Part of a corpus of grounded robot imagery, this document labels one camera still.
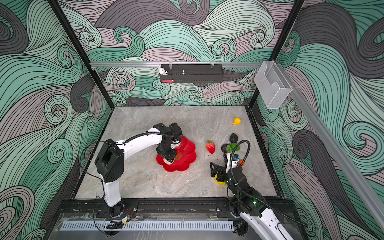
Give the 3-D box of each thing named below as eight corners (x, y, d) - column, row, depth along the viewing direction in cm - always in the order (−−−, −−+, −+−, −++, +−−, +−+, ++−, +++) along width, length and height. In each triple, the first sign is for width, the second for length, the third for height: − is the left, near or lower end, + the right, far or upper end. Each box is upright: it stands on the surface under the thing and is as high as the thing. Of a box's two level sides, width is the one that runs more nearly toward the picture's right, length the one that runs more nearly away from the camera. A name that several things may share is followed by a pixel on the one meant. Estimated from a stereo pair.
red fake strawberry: (206, 153, 96) (207, 150, 92) (205, 143, 101) (206, 140, 97) (214, 153, 96) (215, 150, 92) (213, 143, 101) (214, 140, 97)
